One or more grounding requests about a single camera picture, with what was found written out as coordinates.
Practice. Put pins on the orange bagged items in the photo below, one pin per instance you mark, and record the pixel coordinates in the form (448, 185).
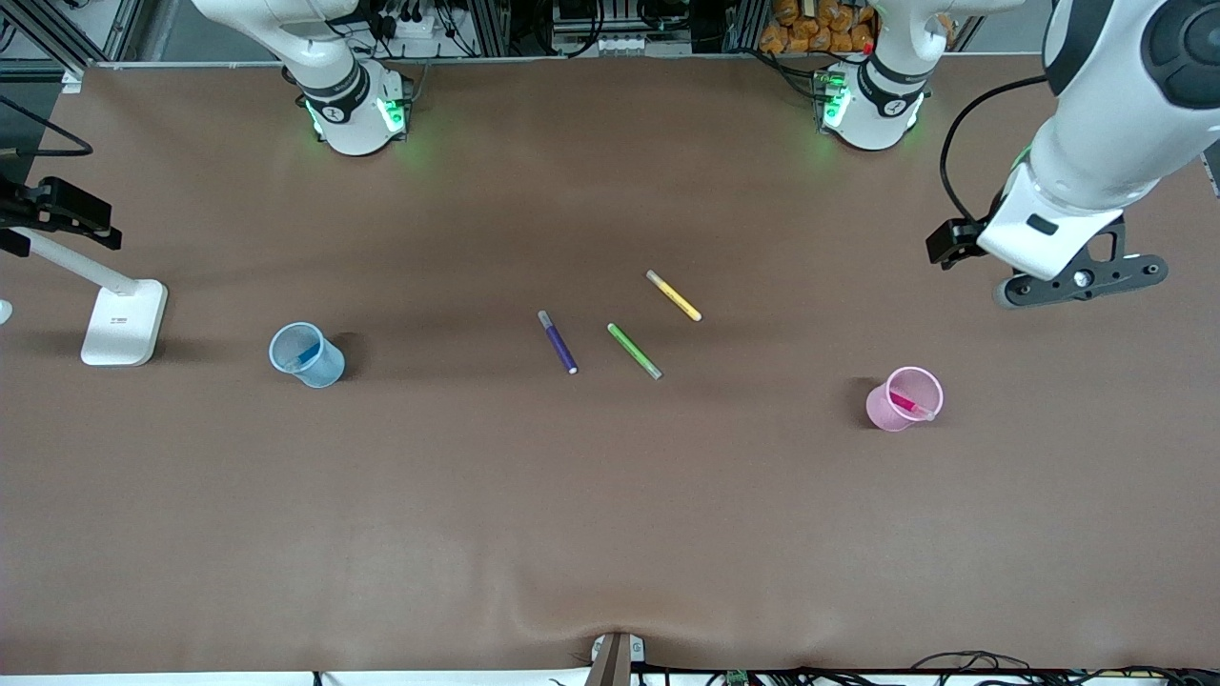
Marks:
(810, 33)

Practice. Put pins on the blue mesh cup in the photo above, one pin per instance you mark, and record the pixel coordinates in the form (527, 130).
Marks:
(329, 373)

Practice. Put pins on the aluminium frame bar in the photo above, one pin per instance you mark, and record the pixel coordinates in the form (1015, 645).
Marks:
(119, 33)

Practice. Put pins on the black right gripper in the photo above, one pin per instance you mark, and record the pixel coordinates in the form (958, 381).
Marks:
(59, 206)

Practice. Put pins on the white power strip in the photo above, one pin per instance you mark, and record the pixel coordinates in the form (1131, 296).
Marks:
(415, 27)

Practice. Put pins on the green marker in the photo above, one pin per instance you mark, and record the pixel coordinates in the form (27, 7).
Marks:
(634, 351)

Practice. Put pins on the pink marker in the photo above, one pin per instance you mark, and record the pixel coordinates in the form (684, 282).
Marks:
(904, 402)

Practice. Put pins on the blue marker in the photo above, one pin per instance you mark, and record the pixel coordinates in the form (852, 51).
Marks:
(308, 356)

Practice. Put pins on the pink mesh cup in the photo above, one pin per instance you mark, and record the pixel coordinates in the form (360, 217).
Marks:
(879, 412)

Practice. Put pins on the white terminal strip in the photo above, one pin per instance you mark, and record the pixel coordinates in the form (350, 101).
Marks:
(615, 44)

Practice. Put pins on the yellow marker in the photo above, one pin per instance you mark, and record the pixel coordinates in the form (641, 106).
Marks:
(674, 296)

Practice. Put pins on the white desk lamp stand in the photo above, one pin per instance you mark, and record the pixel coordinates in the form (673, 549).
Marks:
(124, 329)

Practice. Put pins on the metal table clamp bracket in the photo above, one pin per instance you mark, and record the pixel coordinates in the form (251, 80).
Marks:
(610, 662)

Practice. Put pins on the purple marker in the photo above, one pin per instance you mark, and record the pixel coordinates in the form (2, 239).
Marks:
(558, 343)

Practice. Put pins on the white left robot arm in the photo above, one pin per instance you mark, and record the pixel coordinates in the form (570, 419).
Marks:
(1106, 143)

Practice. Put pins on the white corner bracket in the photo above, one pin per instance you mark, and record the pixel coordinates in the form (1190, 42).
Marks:
(71, 82)

